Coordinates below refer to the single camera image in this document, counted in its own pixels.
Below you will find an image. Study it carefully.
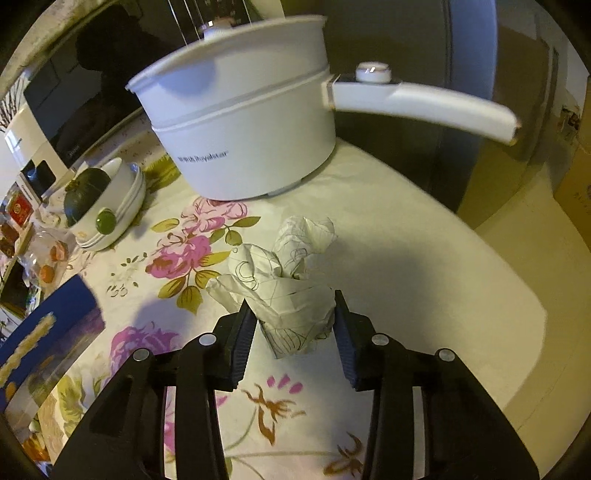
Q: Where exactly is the white electric pot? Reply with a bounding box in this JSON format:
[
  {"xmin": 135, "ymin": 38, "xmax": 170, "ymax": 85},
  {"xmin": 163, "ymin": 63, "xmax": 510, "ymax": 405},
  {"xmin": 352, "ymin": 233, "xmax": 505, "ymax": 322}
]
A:
[{"xmin": 126, "ymin": 14, "xmax": 525, "ymax": 201}]

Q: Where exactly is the cardboard box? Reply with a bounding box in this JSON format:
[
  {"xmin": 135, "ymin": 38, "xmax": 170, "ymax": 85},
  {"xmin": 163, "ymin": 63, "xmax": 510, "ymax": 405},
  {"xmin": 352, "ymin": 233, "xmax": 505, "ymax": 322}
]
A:
[{"xmin": 551, "ymin": 152, "xmax": 591, "ymax": 232}]

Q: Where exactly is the grey refrigerator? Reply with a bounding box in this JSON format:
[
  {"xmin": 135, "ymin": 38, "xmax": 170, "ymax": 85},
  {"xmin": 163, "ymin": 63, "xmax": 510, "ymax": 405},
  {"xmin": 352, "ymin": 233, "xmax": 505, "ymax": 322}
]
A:
[{"xmin": 318, "ymin": 0, "xmax": 561, "ymax": 217}]

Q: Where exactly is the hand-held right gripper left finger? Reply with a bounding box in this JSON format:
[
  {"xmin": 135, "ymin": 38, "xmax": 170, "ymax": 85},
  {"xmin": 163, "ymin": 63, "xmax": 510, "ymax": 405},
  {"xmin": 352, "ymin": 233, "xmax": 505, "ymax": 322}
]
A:
[{"xmin": 48, "ymin": 299, "xmax": 257, "ymax": 480}]

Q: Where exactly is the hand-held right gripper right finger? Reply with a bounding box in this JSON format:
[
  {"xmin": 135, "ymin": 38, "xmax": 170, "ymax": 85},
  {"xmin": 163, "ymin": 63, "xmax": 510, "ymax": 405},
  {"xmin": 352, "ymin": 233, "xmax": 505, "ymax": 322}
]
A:
[{"xmin": 334, "ymin": 290, "xmax": 542, "ymax": 480}]

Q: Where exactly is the blue snack package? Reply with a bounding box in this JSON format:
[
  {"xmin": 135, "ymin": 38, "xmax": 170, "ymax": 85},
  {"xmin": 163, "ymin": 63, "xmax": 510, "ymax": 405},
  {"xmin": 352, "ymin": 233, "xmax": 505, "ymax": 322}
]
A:
[{"xmin": 0, "ymin": 276, "xmax": 106, "ymax": 416}]

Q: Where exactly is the green pumpkin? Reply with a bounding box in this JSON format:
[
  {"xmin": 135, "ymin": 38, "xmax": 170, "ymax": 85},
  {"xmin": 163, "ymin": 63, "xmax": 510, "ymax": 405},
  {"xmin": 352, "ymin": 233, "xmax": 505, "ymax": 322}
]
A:
[{"xmin": 64, "ymin": 167, "xmax": 112, "ymax": 228}]

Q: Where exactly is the white air fryer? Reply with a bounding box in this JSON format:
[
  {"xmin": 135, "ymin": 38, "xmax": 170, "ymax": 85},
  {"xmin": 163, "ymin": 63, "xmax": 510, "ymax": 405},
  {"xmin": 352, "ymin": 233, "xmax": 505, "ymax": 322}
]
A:
[{"xmin": 4, "ymin": 106, "xmax": 77, "ymax": 204}]

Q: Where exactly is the floral tablecloth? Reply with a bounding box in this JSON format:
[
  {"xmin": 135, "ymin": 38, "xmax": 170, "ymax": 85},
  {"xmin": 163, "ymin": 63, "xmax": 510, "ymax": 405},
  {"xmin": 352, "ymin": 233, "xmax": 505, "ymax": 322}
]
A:
[{"xmin": 28, "ymin": 138, "xmax": 561, "ymax": 480}]

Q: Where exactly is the white bowl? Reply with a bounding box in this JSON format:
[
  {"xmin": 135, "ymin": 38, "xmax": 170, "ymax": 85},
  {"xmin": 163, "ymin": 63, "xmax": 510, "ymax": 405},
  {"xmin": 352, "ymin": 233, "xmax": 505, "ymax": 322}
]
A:
[
  {"xmin": 76, "ymin": 164, "xmax": 147, "ymax": 252},
  {"xmin": 65, "ymin": 157, "xmax": 134, "ymax": 232}
]

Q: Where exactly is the black microwave oven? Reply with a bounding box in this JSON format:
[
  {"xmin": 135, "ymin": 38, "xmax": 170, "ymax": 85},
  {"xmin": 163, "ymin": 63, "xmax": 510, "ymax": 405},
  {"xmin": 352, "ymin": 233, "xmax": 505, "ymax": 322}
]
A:
[{"xmin": 23, "ymin": 0, "xmax": 259, "ymax": 169}]

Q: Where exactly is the red box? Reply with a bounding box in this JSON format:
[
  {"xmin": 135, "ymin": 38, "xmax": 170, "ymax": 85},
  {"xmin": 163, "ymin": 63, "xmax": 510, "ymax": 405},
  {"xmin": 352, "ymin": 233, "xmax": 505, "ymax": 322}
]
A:
[{"xmin": 7, "ymin": 182, "xmax": 35, "ymax": 227}]

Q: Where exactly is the printed paper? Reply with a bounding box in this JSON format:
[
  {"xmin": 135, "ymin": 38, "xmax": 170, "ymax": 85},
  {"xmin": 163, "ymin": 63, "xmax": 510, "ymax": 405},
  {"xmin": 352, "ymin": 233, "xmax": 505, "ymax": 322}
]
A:
[{"xmin": 206, "ymin": 215, "xmax": 340, "ymax": 360}]

